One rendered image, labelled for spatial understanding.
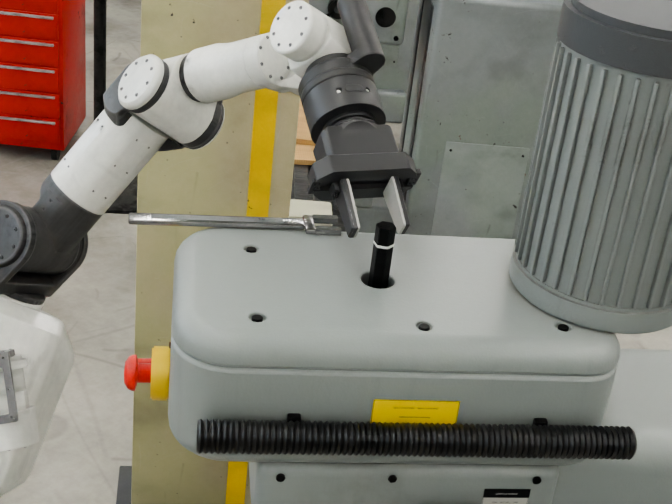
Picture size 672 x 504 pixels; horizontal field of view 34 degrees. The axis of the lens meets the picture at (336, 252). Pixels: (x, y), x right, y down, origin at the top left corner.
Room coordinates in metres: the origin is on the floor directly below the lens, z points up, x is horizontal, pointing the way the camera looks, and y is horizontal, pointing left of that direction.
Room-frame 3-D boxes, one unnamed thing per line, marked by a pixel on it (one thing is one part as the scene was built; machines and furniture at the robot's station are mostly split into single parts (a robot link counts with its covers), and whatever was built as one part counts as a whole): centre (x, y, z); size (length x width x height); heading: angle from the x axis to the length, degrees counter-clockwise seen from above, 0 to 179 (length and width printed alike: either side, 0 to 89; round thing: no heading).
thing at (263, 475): (1.05, -0.09, 1.68); 0.34 x 0.24 x 0.10; 99
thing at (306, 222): (1.14, 0.12, 1.89); 0.24 x 0.04 x 0.01; 101
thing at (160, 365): (1.01, 0.18, 1.76); 0.06 x 0.02 x 0.06; 9
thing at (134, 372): (1.00, 0.20, 1.76); 0.04 x 0.03 x 0.04; 9
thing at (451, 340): (1.05, -0.06, 1.81); 0.47 x 0.26 x 0.16; 99
